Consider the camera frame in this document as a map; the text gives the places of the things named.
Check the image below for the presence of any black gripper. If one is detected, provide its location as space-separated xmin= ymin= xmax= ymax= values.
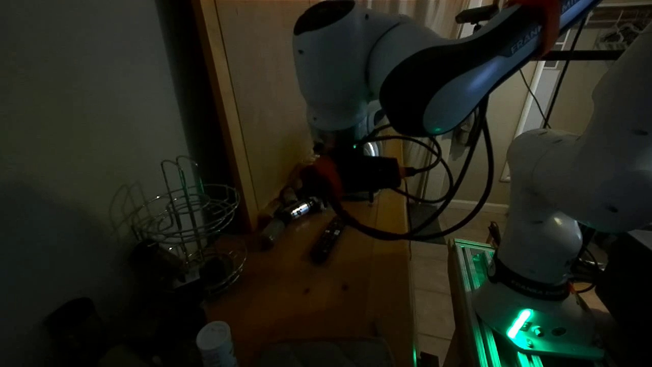
xmin=299 ymin=145 xmax=404 ymax=204

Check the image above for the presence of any black remote control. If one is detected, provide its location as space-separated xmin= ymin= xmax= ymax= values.
xmin=310 ymin=216 xmax=347 ymax=267

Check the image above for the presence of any small dark jars cluster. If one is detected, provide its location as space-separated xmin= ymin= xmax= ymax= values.
xmin=260 ymin=194 xmax=326 ymax=252

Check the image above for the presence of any white cup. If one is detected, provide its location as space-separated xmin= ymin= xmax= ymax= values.
xmin=196 ymin=321 xmax=239 ymax=367

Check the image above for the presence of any black metal bar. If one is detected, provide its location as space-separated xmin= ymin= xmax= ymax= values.
xmin=537 ymin=43 xmax=630 ymax=65

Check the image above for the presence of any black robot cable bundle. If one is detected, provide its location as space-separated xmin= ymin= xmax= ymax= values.
xmin=332 ymin=101 xmax=497 ymax=243

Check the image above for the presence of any plywood board with frame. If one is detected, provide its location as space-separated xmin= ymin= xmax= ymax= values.
xmin=191 ymin=0 xmax=322 ymax=231

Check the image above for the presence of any metal wire basket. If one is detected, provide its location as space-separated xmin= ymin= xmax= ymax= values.
xmin=110 ymin=153 xmax=248 ymax=295

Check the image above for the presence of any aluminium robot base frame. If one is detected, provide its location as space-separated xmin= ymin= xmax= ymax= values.
xmin=446 ymin=236 xmax=618 ymax=367

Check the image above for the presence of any orange strap on arm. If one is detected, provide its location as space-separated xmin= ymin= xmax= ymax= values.
xmin=520 ymin=0 xmax=564 ymax=56

